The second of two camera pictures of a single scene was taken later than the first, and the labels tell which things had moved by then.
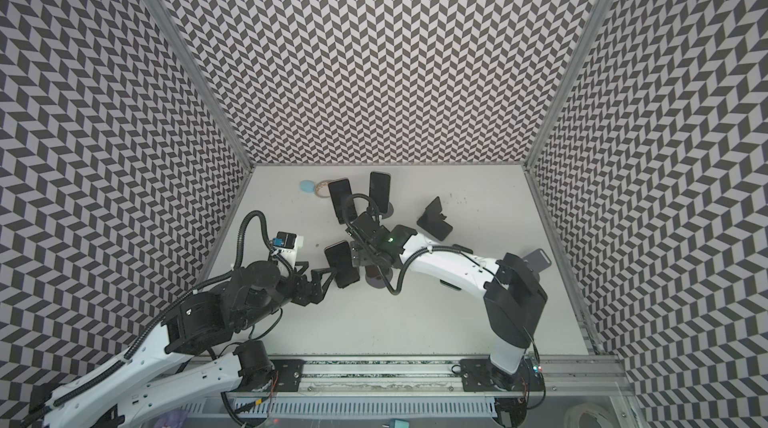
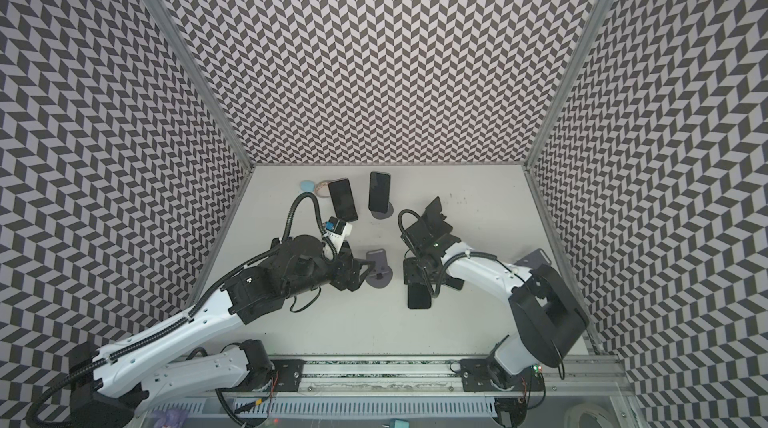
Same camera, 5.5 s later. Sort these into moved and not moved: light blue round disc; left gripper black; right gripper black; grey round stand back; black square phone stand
Moved: right gripper black; left gripper black
Not moved: black square phone stand; grey round stand back; light blue round disc
